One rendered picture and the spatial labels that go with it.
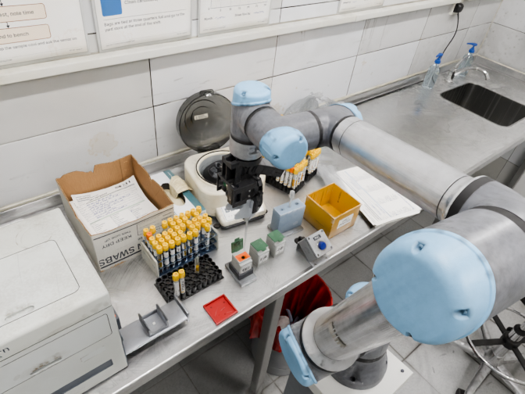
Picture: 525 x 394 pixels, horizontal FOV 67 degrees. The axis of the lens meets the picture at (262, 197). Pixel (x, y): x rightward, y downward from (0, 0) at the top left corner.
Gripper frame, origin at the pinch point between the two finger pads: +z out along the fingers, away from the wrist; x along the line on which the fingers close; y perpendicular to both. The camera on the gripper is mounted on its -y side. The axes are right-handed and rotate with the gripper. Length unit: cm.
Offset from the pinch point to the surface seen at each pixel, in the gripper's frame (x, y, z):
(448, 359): 46, -102, 112
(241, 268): 1.9, 1.7, 18.3
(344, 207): -2.6, -44.7, 20.5
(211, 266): -5.5, 6.7, 21.9
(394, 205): 5, -64, 23
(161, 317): 3.2, 26.3, 19.9
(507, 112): -20, -204, 32
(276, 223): -7.5, -18.2, 19.1
